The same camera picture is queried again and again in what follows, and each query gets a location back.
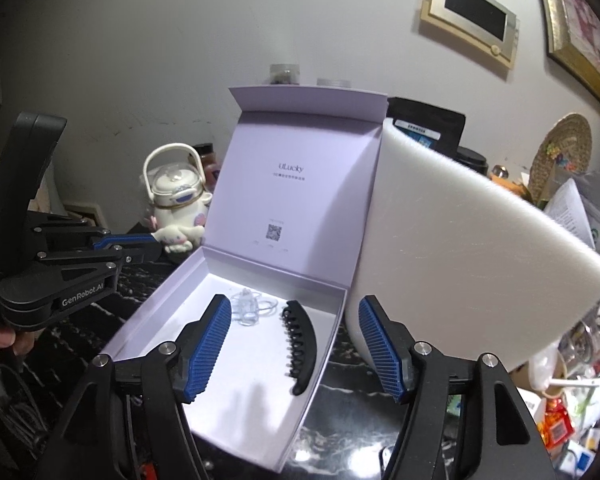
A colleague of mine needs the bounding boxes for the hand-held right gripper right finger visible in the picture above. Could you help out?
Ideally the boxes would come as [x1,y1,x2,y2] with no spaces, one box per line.
[358,295,556,480]

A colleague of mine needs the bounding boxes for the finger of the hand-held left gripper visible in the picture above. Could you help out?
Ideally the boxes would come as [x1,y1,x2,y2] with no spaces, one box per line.
[35,244,164,269]
[29,212,157,252]

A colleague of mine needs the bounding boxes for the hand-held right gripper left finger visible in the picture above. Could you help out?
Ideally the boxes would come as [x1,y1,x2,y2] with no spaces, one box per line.
[42,295,232,480]

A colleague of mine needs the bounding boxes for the lavender gift box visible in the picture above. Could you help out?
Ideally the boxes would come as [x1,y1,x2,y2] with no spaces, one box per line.
[101,85,388,473]

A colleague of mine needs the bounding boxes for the person's left hand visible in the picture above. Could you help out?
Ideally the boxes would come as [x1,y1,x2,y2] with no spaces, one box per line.
[0,318,36,357]

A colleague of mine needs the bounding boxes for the white plush dog toy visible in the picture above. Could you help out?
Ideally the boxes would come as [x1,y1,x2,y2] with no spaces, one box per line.
[150,221,206,256]

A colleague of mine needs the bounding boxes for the white teapot-shaped bottle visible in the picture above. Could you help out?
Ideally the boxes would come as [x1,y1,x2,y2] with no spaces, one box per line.
[142,142,213,231]

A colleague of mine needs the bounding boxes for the black hair claw clip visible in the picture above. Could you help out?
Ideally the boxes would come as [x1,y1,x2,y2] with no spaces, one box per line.
[279,300,326,397]

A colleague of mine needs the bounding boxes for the brown lidded jar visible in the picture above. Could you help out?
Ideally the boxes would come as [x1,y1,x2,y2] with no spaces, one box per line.
[192,144,221,196]

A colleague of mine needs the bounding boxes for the white foam sheet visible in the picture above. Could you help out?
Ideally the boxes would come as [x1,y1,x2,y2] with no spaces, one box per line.
[344,117,600,373]

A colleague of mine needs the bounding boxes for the red snack packet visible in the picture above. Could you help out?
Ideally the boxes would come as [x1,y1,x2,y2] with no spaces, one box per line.
[536,395,574,447]

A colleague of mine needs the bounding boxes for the clear glass cup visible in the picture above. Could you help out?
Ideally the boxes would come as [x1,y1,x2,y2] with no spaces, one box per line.
[560,305,600,376]

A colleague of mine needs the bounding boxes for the black round container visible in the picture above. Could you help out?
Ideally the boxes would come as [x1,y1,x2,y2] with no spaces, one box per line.
[455,146,490,177]

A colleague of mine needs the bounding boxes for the white paper sheets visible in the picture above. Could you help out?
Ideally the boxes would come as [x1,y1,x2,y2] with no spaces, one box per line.
[542,177,598,251]

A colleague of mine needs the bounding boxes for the black pouch bag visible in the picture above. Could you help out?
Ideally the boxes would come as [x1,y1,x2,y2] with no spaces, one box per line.
[386,96,467,158]

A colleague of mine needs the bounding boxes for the gold framed picture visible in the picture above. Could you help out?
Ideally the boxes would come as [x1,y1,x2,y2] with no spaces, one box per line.
[530,0,600,133]

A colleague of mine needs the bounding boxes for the beige wall vent panel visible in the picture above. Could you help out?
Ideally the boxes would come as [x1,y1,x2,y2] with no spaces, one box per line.
[62,202,112,232]

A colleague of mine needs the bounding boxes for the clear plastic hair ties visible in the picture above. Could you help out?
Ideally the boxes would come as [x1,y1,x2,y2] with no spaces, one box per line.
[225,288,281,329]

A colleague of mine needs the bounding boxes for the black cable bundle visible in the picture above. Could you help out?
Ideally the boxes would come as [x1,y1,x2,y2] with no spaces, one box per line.
[0,357,48,456]

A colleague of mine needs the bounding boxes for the beige wall intercom panel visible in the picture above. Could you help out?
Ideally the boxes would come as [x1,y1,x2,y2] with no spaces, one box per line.
[419,0,521,70]

